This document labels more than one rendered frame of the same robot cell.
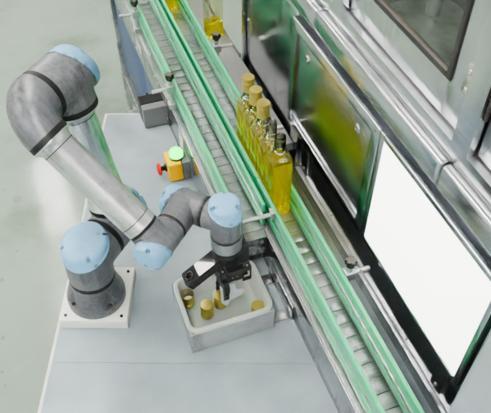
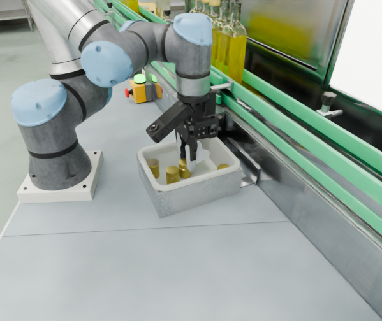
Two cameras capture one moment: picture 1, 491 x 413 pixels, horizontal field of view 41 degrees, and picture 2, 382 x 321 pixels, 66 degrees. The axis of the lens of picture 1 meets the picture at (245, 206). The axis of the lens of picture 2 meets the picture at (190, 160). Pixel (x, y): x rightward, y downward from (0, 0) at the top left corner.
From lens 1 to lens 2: 1.02 m
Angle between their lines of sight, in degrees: 11
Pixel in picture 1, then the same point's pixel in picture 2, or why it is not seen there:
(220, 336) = (189, 198)
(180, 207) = (141, 27)
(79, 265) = (28, 113)
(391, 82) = not seen: outside the picture
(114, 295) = (76, 164)
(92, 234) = (47, 86)
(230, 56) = not seen: hidden behind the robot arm
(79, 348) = (37, 221)
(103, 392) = (55, 263)
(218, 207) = (186, 18)
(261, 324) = (229, 186)
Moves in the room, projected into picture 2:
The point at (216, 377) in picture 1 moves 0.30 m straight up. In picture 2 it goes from (188, 240) to (187, 120)
